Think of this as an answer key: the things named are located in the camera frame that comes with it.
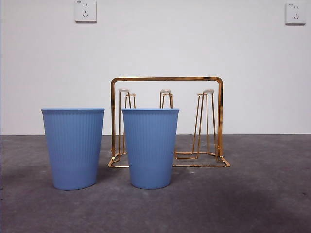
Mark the blue ribbed plastic cup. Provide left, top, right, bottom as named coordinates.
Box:
left=41, top=107, right=105, bottom=191
left=121, top=108, right=180, bottom=190

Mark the gold wire cup rack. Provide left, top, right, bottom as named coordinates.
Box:
left=107, top=76, right=231, bottom=168

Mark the white wall socket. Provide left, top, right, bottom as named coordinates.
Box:
left=74, top=0, right=97, bottom=24
left=285, top=2, right=307, bottom=25

